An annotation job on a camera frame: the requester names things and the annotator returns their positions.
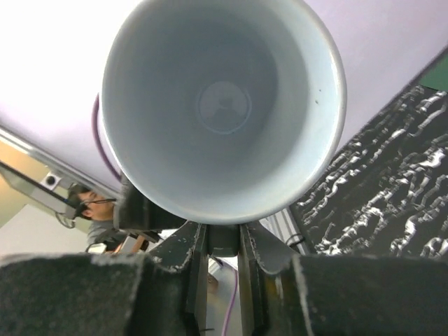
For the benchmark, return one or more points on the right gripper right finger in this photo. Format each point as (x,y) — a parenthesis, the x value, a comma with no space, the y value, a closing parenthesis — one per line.
(268,291)

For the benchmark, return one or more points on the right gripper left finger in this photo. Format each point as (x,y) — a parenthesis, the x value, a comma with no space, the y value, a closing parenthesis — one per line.
(181,267)

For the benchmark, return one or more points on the white grey mug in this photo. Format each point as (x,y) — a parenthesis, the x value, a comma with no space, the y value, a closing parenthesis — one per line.
(223,112)

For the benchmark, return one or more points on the person in grey shirt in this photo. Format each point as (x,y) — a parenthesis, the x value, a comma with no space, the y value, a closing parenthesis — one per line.
(99,210)

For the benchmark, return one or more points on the dark green mat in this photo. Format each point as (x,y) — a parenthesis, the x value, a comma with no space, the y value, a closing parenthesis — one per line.
(437,77)

